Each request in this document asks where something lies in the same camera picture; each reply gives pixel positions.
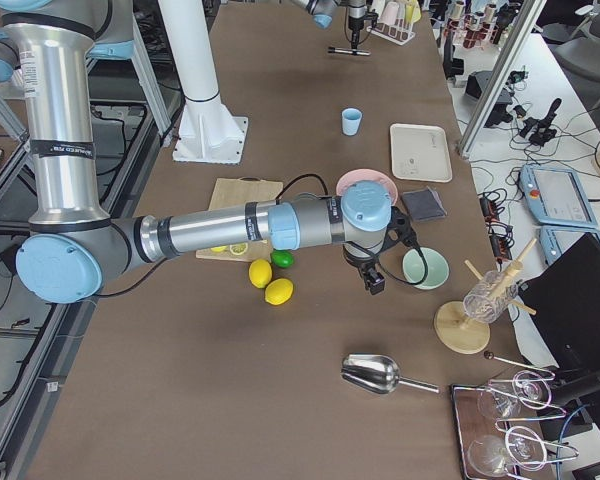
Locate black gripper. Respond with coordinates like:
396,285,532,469
347,3,378,50
343,206,419,295

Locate steel muddler black tip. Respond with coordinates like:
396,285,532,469
327,46,371,56

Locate light blue cup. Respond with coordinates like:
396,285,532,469
341,107,363,136

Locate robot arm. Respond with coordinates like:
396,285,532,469
0,1,417,304
292,0,378,56

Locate white cup rack far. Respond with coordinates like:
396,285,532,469
367,0,422,46

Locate steel ice scoop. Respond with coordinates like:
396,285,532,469
341,353,440,394

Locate wooden cup stand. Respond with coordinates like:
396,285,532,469
434,238,537,354

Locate green bowl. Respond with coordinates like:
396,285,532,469
402,247,450,290

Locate grey folded cloth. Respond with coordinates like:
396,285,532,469
401,187,447,221

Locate green lime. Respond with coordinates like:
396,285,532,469
270,250,295,269

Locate yellow lemon near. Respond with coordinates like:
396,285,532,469
264,278,294,306

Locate yellow lemon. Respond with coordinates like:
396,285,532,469
264,278,294,306
248,259,273,289

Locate pink bowl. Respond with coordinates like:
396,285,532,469
336,168,399,205

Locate yellow lemon far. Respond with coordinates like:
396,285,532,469
248,259,273,289

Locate clear glass on stand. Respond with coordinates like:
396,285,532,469
463,271,518,324

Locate cream rabbit tray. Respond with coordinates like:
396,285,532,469
389,123,453,183

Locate lemon half lower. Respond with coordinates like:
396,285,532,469
229,243,249,256

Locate wooden cutting board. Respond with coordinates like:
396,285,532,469
196,178,283,263

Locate blue teach pendant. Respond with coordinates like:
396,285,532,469
539,225,600,266
519,165,598,228

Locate wine glass rack tray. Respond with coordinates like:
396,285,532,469
450,367,579,479

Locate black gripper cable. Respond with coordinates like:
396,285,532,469
278,173,430,289

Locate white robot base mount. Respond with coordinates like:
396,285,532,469
160,1,248,165

